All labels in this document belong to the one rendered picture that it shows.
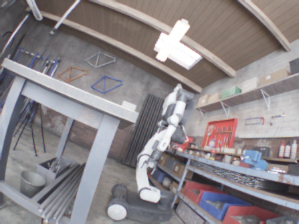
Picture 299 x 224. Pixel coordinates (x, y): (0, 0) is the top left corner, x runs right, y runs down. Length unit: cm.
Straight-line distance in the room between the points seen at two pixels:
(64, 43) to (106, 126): 509
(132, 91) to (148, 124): 117
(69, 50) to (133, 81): 248
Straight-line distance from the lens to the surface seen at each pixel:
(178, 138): 156
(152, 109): 419
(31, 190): 116
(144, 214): 150
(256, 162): 128
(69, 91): 65
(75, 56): 524
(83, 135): 453
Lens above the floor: 77
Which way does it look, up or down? 12 degrees up
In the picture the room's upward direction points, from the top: 20 degrees clockwise
